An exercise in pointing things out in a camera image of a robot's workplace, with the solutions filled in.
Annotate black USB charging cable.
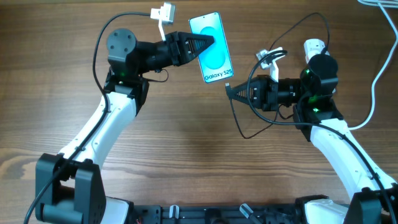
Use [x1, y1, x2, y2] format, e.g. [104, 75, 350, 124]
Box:
[224, 12, 331, 139]

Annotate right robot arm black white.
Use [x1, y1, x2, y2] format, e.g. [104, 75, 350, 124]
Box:
[226, 54, 397, 223]

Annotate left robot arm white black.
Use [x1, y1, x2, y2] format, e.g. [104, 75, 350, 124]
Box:
[28, 29, 215, 224]

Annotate white USB charger plug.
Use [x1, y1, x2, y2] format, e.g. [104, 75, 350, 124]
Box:
[303, 39, 325, 63]

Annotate white power strip cord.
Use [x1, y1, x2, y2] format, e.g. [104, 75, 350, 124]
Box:
[346, 0, 398, 131]

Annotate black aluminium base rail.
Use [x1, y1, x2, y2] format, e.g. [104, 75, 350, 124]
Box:
[124, 203, 353, 224]

